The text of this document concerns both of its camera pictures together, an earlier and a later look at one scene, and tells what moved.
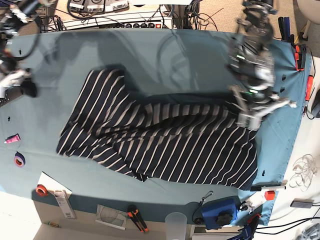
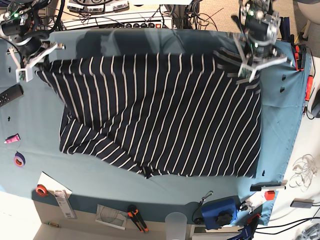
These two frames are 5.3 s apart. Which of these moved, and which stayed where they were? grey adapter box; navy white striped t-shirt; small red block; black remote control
Moved: navy white striped t-shirt
Stayed: small red block; black remote control; grey adapter box
